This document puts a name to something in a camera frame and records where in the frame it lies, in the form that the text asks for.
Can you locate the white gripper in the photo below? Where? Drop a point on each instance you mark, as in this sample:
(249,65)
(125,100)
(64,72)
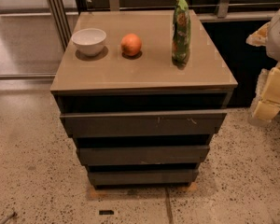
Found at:
(269,34)

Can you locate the drawer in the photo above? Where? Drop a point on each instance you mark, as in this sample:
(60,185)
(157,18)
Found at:
(188,122)
(143,177)
(142,155)

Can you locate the grey drawer cabinet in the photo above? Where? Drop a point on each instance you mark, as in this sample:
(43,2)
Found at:
(113,82)

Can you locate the orange fruit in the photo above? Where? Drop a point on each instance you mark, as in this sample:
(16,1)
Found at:
(131,44)

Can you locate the white bowl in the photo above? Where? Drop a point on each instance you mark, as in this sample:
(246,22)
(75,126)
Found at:
(90,41)

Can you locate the green snack bag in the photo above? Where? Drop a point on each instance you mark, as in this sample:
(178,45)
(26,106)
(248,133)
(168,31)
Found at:
(181,32)

